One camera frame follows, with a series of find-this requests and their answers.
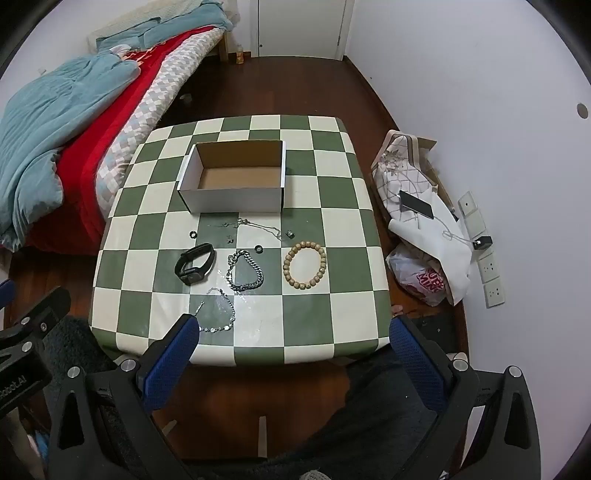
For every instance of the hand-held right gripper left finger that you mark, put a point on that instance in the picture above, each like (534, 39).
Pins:
(173, 364)

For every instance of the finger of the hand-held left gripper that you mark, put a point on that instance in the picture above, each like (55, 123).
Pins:
(48, 314)
(5, 293)

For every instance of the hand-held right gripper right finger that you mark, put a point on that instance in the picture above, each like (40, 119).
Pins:
(415, 364)

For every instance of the black smart band watch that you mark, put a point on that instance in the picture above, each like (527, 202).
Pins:
(190, 275)

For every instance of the white cardboard box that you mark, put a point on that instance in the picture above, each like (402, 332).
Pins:
(231, 201)

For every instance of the black floor mat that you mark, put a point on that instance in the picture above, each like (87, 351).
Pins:
(438, 330)

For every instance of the person's dark pants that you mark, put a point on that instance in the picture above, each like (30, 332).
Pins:
(378, 415)

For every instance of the white plastic bag red print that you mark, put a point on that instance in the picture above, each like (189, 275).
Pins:
(415, 277)

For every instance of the black charger plug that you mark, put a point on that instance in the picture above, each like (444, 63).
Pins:
(482, 242)

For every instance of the bed with blue blanket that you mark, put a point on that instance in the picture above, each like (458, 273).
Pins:
(41, 138)

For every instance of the black smartphone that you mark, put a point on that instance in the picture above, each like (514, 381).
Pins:
(415, 203)

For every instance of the green white checkered tablecloth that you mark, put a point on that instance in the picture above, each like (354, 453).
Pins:
(323, 194)

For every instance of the red blanket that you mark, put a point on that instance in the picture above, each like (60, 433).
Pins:
(101, 115)

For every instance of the patterned white tote bag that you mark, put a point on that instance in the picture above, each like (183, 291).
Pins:
(392, 161)

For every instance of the brown cardboard sheet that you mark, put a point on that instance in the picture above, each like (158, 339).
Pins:
(427, 144)

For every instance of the grey white checked quilt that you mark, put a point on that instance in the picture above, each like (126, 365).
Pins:
(152, 101)

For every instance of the small amber bottle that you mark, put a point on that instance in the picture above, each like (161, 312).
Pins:
(239, 56)

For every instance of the white door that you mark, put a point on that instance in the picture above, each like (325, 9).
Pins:
(300, 27)

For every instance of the round wall cover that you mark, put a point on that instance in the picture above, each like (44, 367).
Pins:
(582, 110)

